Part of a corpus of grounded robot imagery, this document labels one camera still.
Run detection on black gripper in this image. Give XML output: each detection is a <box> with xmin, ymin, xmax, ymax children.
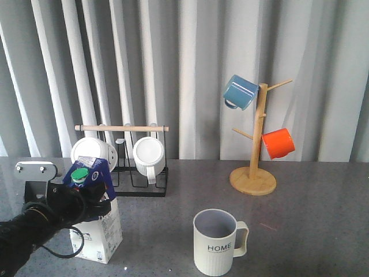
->
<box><xmin>46</xmin><ymin>182</ymin><xmax>111</xmax><ymax>227</ymax></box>

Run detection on grey white curtain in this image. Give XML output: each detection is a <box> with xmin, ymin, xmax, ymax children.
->
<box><xmin>1</xmin><ymin>1</ymin><xmax>368</xmax><ymax>162</ymax></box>

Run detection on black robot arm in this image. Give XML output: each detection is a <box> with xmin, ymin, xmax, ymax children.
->
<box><xmin>1</xmin><ymin>182</ymin><xmax>111</xmax><ymax>276</ymax></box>

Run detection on blue white milk carton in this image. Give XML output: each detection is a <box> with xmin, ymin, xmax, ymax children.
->
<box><xmin>63</xmin><ymin>156</ymin><xmax>123</xmax><ymax>264</ymax></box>

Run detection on blue enamel mug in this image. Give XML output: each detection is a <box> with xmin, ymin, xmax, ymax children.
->
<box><xmin>223</xmin><ymin>74</ymin><xmax>259</xmax><ymax>110</ymax></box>

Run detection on white mug left on rack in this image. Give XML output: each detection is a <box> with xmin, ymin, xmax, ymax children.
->
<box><xmin>70</xmin><ymin>137</ymin><xmax>118</xmax><ymax>172</ymax></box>

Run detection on white ribbed mug on rack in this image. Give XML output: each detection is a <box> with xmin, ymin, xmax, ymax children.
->
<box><xmin>133</xmin><ymin>137</ymin><xmax>165</xmax><ymax>184</ymax></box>

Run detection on cream HOME mug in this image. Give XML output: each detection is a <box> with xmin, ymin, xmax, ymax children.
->
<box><xmin>193</xmin><ymin>208</ymin><xmax>249</xmax><ymax>276</ymax></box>

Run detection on wooden mug tree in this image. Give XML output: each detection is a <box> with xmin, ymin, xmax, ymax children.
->
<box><xmin>229</xmin><ymin>79</ymin><xmax>292</xmax><ymax>196</ymax></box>

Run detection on black wire mug rack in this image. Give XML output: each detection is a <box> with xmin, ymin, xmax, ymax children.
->
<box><xmin>74</xmin><ymin>125</ymin><xmax>169</xmax><ymax>197</ymax></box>

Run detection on grey camera on gripper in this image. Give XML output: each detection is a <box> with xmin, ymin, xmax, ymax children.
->
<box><xmin>14</xmin><ymin>161</ymin><xmax>58</xmax><ymax>203</ymax></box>

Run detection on orange enamel mug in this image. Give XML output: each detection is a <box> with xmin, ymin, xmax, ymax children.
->
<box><xmin>262</xmin><ymin>128</ymin><xmax>295</xmax><ymax>159</ymax></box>

